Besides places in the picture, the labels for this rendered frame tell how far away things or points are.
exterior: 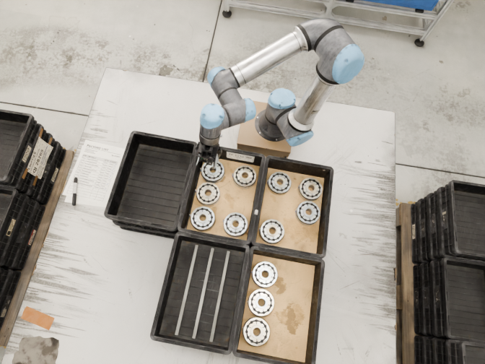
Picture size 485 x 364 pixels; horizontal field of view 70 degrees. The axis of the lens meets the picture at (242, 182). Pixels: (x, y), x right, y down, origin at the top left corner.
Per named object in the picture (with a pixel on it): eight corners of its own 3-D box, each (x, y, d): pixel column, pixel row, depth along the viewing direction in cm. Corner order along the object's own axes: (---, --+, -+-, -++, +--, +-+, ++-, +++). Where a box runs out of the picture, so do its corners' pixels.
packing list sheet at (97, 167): (81, 139, 175) (81, 139, 175) (127, 146, 175) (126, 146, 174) (60, 201, 164) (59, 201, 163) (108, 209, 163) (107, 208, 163)
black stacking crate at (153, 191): (138, 142, 164) (132, 131, 153) (200, 154, 163) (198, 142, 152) (112, 223, 150) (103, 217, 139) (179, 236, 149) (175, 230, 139)
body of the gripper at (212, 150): (195, 163, 132) (195, 146, 121) (200, 144, 136) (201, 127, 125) (214, 167, 133) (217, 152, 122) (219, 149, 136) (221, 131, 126)
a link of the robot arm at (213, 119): (231, 116, 110) (206, 125, 108) (227, 135, 120) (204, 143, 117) (220, 97, 113) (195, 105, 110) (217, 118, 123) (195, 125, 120)
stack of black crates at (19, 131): (24, 142, 233) (-21, 105, 191) (68, 149, 233) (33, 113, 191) (0, 198, 219) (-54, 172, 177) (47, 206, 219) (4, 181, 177)
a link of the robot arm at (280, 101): (281, 99, 167) (288, 80, 154) (296, 121, 163) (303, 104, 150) (260, 107, 164) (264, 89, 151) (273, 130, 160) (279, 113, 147)
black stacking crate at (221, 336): (180, 237, 149) (176, 231, 138) (247, 250, 148) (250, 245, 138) (155, 336, 135) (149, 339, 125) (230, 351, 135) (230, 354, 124)
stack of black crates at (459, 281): (411, 264, 216) (443, 256, 184) (459, 272, 216) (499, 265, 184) (413, 334, 202) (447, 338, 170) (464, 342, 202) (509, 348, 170)
